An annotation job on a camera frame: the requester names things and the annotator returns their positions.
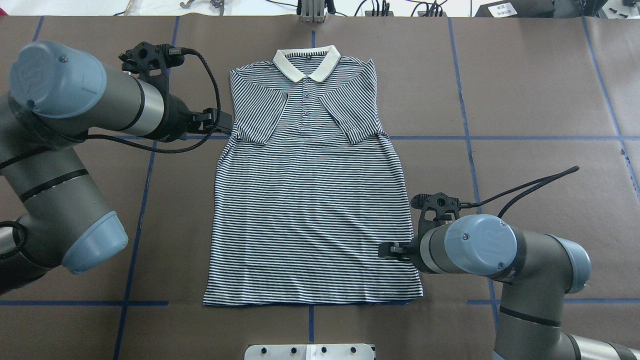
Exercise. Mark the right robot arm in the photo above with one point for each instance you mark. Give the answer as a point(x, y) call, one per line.
point(536, 270)

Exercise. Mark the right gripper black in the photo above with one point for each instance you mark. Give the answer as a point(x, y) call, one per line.
point(413, 250)

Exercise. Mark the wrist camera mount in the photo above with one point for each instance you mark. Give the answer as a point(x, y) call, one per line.
point(145, 58)
point(436, 210)

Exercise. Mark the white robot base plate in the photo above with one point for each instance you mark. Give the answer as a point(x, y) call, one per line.
point(322, 351)

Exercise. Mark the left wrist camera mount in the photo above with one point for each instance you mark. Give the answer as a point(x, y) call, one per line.
point(145, 58)

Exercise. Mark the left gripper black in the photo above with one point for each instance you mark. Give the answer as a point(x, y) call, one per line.
point(176, 118)

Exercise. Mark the striped polo shirt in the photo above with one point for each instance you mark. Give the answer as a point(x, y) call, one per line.
point(307, 187)

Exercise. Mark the black box with label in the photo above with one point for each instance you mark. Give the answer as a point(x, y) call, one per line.
point(516, 9)

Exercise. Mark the aluminium frame post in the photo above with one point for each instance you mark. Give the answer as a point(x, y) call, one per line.
point(311, 11)

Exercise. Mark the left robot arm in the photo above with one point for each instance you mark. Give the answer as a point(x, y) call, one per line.
point(57, 94)

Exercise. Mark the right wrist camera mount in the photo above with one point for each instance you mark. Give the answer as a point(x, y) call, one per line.
point(436, 210)

